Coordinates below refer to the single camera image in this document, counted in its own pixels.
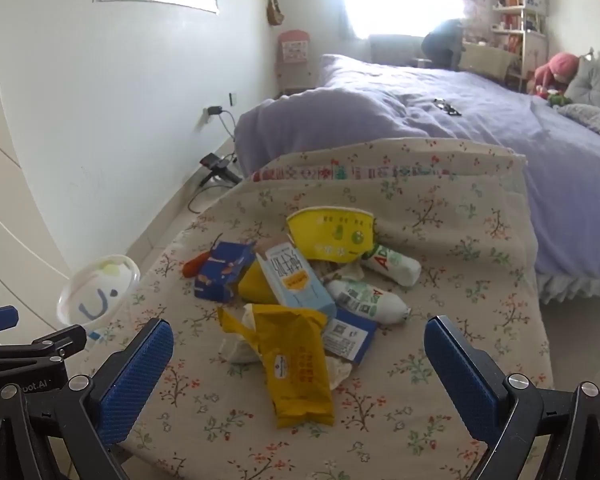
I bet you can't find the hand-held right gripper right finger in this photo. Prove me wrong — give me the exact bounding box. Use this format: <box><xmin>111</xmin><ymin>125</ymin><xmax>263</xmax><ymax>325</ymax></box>
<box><xmin>424</xmin><ymin>316</ymin><xmax>600</xmax><ymax>480</ymax></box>

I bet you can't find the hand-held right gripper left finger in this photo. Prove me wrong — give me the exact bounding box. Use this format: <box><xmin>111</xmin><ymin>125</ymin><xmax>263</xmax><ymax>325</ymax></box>
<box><xmin>0</xmin><ymin>317</ymin><xmax>175</xmax><ymax>480</ymax></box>

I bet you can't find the white round container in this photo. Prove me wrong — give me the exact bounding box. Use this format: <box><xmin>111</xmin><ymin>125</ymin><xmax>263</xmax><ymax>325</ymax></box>
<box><xmin>56</xmin><ymin>254</ymin><xmax>142</xmax><ymax>343</ymax></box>

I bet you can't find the white tissue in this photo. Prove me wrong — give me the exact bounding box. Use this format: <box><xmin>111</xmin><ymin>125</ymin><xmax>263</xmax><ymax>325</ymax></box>
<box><xmin>327</xmin><ymin>355</ymin><xmax>353</xmax><ymax>391</ymax></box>
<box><xmin>219</xmin><ymin>305</ymin><xmax>266</xmax><ymax>365</ymax></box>

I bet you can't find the dark blue carton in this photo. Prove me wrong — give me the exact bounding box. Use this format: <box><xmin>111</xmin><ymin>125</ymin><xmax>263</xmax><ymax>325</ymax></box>
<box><xmin>322</xmin><ymin>307</ymin><xmax>378</xmax><ymax>365</ymax></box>

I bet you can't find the white bottle green label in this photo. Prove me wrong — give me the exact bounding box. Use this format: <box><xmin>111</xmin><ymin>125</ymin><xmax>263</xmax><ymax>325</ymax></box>
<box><xmin>362</xmin><ymin>244</ymin><xmax>422</xmax><ymax>287</ymax></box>
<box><xmin>326</xmin><ymin>279</ymin><xmax>412</xmax><ymax>325</ymax></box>

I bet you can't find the blue cardboard box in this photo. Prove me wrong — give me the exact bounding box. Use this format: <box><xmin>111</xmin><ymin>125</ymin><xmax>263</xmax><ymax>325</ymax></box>
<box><xmin>194</xmin><ymin>241</ymin><xmax>257</xmax><ymax>303</ymax></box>

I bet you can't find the small yellow packet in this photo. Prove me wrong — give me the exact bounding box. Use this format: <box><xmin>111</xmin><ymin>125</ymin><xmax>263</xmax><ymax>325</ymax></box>
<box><xmin>237</xmin><ymin>260</ymin><xmax>278</xmax><ymax>306</ymax></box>

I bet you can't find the large yellow wrapper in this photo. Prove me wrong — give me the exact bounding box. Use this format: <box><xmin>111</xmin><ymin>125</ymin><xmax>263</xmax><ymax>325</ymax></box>
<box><xmin>217</xmin><ymin>304</ymin><xmax>335</xmax><ymax>429</ymax></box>

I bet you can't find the light blue milk carton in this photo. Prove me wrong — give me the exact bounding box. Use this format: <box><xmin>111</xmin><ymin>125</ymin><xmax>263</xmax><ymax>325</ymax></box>
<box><xmin>256</xmin><ymin>241</ymin><xmax>337</xmax><ymax>321</ymax></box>

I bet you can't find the yellow paper bowl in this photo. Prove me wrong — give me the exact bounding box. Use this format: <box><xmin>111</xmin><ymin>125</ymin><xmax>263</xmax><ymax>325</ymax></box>
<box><xmin>286</xmin><ymin>206</ymin><xmax>376</xmax><ymax>264</ymax></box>

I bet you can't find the grey pillow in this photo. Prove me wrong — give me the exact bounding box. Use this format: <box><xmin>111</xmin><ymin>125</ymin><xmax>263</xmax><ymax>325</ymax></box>
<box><xmin>562</xmin><ymin>65</ymin><xmax>600</xmax><ymax>111</ymax></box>
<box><xmin>557</xmin><ymin>103</ymin><xmax>600</xmax><ymax>148</ymax></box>

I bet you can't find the beige box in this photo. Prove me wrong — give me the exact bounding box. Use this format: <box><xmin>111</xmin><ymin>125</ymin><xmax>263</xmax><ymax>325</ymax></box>
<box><xmin>460</xmin><ymin>42</ymin><xmax>516</xmax><ymax>81</ymax></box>

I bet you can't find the pink plush toy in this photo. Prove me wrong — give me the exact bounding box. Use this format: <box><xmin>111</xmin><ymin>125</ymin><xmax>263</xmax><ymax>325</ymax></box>
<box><xmin>527</xmin><ymin>51</ymin><xmax>581</xmax><ymax>98</ymax></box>

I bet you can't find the white shelf unit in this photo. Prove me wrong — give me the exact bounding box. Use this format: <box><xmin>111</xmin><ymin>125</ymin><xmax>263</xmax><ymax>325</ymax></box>
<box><xmin>487</xmin><ymin>0</ymin><xmax>551</xmax><ymax>93</ymax></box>

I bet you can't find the dark cloth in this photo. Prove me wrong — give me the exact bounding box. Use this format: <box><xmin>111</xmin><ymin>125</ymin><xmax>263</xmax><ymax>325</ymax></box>
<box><xmin>421</xmin><ymin>18</ymin><xmax>466</xmax><ymax>71</ymax></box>

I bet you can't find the grey chair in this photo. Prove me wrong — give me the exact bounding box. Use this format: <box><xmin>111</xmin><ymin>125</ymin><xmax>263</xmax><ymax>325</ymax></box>
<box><xmin>369</xmin><ymin>34</ymin><xmax>426</xmax><ymax>66</ymax></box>

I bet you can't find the pink chair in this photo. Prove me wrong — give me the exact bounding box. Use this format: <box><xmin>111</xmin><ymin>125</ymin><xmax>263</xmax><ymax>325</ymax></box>
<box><xmin>276</xmin><ymin>29</ymin><xmax>313</xmax><ymax>96</ymax></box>

